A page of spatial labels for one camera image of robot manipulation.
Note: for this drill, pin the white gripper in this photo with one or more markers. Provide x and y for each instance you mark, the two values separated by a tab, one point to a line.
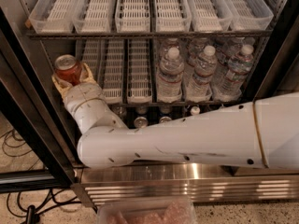
81	92

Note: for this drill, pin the red coke can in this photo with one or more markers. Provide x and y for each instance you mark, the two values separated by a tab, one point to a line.
68	68

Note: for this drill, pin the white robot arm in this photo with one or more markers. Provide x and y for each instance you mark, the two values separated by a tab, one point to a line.
260	134

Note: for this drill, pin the middle shelf tray two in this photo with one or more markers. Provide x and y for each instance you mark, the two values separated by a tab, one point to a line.
110	71

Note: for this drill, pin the shelf tray two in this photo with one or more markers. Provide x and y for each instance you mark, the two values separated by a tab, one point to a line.
93	16
110	71

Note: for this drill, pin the black fridge door left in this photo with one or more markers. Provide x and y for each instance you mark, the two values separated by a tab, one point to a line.
20	104

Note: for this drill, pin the middle shelf tray three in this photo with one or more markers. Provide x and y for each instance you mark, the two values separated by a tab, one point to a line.
139	89

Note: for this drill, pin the shelf tray three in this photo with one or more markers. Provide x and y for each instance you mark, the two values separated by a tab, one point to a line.
139	89
132	16

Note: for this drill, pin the top shelf tray two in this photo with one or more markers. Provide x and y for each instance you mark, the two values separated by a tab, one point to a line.
93	16

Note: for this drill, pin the top shelf tray one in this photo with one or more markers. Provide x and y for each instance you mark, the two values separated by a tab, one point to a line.
53	16

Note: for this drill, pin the blue can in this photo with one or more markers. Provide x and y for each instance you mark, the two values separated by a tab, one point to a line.
164	119
141	122

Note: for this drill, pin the top shelf tray three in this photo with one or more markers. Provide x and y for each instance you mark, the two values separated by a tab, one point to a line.
132	16

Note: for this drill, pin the top shelf tray four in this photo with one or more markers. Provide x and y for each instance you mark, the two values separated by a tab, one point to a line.
172	16

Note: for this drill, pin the top shelf tray five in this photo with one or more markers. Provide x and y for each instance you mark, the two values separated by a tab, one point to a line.
210	15

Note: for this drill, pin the steel fridge base grille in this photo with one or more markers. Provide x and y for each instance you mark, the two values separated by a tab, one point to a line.
202	183

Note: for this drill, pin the top shelf tray six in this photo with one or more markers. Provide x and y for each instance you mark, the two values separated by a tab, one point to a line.
249	15

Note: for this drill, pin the front left water bottle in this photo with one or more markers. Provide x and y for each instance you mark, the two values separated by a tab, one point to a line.
169	76

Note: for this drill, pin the water bottle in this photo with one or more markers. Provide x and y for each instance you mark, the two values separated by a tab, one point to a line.
169	76
202	74
227	88

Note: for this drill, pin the brown drink bottle left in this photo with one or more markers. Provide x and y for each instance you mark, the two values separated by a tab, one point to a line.
195	110

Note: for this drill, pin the front middle water bottle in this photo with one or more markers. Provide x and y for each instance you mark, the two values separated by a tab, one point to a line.
202	74

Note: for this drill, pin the front right water bottle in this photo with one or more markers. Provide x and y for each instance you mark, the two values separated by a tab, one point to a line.
227	88

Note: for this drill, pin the clear plastic container with food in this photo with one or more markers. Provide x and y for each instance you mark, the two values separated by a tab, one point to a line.
150	210

